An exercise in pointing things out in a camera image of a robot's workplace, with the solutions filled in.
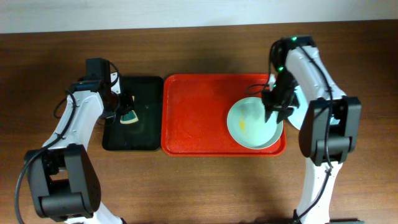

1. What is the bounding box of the light green plate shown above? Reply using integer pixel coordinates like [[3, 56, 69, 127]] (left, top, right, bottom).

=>
[[226, 97, 284, 150]]

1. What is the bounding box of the light blue plate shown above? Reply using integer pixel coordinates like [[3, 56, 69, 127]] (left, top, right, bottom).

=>
[[288, 86, 308, 130]]

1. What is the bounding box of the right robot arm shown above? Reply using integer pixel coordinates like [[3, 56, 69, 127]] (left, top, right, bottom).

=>
[[261, 35, 362, 223]]

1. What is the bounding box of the red plastic tray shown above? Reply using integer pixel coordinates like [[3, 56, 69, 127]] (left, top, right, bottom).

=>
[[161, 73, 286, 157]]

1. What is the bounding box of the green yellow sponge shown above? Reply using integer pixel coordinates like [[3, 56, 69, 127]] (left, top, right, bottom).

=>
[[120, 96, 139, 124]]

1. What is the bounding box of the black plastic tray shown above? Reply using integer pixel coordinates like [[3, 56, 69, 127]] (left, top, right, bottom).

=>
[[102, 77, 164, 151]]

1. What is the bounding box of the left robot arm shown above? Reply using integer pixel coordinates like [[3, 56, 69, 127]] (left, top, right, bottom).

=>
[[14, 58, 134, 223]]

